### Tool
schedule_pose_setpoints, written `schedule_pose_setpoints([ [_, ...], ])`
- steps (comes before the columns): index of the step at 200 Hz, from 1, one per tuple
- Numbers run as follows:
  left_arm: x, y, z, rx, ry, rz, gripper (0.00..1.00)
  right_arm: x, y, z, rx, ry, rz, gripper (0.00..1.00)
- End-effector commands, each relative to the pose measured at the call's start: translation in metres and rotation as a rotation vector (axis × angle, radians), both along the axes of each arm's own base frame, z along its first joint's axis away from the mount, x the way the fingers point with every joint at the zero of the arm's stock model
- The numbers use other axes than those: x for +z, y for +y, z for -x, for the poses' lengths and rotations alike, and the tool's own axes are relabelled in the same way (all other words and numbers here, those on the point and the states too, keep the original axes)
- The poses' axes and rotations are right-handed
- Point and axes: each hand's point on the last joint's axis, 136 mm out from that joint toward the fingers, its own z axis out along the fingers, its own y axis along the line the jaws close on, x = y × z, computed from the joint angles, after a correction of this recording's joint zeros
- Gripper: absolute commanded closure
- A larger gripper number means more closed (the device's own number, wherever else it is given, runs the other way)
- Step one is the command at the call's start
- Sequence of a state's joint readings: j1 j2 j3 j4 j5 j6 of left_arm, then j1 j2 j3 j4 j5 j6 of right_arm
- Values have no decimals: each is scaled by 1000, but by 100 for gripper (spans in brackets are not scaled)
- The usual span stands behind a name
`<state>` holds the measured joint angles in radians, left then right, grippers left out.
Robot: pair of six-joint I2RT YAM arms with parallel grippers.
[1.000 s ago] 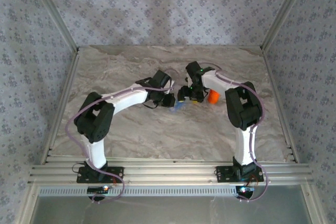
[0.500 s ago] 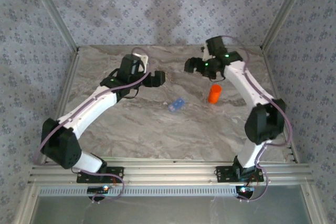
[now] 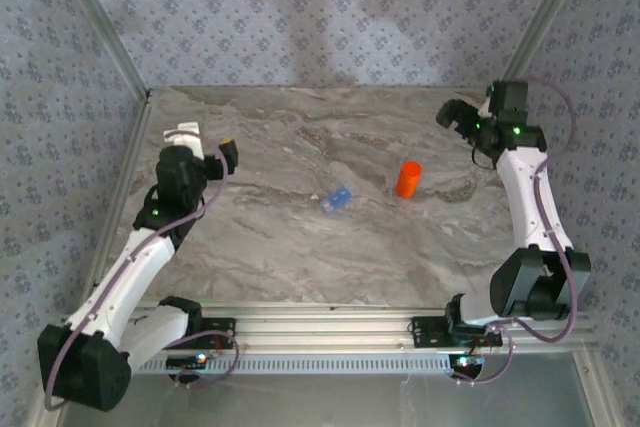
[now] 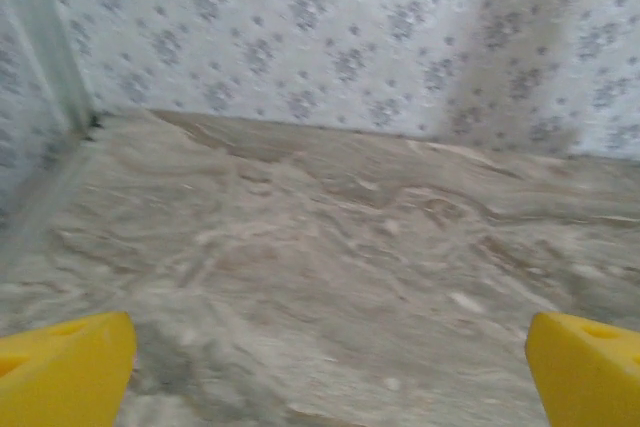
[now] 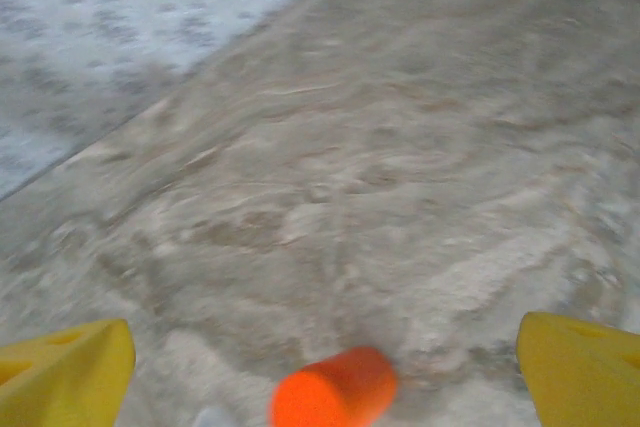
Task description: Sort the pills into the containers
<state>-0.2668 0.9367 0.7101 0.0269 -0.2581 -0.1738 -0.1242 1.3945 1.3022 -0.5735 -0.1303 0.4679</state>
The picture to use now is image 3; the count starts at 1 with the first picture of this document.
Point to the small blue toy block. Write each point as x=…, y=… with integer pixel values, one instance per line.
x=337, y=199

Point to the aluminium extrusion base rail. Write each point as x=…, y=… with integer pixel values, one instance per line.
x=325, y=327

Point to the small controller circuit board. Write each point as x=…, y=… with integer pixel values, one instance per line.
x=185, y=361
x=467, y=361

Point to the aluminium frame post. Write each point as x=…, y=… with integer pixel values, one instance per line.
x=100, y=22
x=545, y=22

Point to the orange pill bottle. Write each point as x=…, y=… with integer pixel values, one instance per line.
x=409, y=179

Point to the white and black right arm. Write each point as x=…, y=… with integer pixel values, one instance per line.
x=530, y=197

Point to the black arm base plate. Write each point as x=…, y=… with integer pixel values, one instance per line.
x=425, y=332
x=220, y=332

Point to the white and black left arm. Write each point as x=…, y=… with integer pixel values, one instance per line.
x=125, y=272

